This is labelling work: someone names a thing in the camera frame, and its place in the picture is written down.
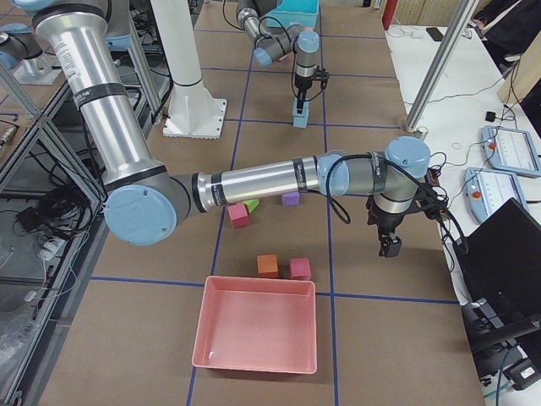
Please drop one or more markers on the crimson foam block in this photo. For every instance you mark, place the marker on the crimson foam block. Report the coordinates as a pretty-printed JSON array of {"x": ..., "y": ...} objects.
[{"x": 238, "y": 215}]

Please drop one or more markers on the light blue plastic bin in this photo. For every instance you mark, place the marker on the light blue plastic bin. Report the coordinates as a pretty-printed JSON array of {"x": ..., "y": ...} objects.
[{"x": 303, "y": 12}]

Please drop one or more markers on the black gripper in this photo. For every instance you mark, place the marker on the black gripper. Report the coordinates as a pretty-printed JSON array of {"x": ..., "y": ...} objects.
[
  {"x": 302, "y": 84},
  {"x": 385, "y": 221}
]

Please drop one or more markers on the orange foam block near pink bin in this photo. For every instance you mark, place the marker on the orange foam block near pink bin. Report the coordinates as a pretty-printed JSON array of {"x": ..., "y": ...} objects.
[{"x": 267, "y": 266}]

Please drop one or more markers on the green foam block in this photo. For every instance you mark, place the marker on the green foam block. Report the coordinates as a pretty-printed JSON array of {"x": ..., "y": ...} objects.
[{"x": 251, "y": 205}]

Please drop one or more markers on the aluminium frame post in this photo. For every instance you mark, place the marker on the aluminium frame post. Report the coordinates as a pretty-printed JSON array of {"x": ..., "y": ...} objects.
[{"x": 451, "y": 37}]

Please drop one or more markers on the near teach pendant tablet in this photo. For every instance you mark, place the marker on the near teach pendant tablet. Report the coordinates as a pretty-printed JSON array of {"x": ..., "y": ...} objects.
[{"x": 487, "y": 190}]

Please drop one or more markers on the white pedestal column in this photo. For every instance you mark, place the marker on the white pedestal column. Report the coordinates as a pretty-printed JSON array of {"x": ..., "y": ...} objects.
[{"x": 192, "y": 111}]

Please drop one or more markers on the black laptop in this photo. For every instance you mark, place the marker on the black laptop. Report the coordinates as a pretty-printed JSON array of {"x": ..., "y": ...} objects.
[{"x": 503, "y": 259}]

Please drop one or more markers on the light blue foam block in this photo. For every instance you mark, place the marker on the light blue foam block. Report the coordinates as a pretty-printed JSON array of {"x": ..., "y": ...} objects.
[{"x": 300, "y": 114}]

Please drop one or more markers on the pale blue foam block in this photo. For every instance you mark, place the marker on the pale blue foam block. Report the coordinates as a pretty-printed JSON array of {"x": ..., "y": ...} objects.
[{"x": 300, "y": 122}]

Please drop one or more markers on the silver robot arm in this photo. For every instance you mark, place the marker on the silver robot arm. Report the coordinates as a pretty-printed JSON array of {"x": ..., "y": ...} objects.
[
  {"x": 274, "y": 38},
  {"x": 145, "y": 203}
]

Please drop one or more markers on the far teach pendant tablet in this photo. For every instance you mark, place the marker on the far teach pendant tablet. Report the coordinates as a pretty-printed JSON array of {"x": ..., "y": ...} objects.
[{"x": 510, "y": 150}]

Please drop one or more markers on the small metal cylinder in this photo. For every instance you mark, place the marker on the small metal cylinder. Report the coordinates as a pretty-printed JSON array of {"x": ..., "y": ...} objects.
[{"x": 421, "y": 133}]

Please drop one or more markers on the pink plastic bin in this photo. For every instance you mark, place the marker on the pink plastic bin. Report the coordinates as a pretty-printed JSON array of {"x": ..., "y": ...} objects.
[{"x": 257, "y": 324}]

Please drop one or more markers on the black monitor stand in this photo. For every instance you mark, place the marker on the black monitor stand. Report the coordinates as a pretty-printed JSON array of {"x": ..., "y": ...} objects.
[{"x": 487, "y": 329}]

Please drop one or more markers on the magenta foam block near bin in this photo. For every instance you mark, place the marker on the magenta foam block near bin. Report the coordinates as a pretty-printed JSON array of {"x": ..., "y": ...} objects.
[{"x": 300, "y": 269}]

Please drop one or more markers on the seated person in black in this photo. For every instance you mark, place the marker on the seated person in black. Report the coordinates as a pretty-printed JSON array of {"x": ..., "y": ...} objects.
[{"x": 508, "y": 27}]

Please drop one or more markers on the teach pendant tablet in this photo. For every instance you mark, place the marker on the teach pendant tablet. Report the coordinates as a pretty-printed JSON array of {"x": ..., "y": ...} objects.
[
  {"x": 510, "y": 150},
  {"x": 487, "y": 190}
]

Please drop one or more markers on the violet foam block near pink bin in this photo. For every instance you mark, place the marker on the violet foam block near pink bin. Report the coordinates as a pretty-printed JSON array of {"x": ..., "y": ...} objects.
[{"x": 290, "y": 199}]

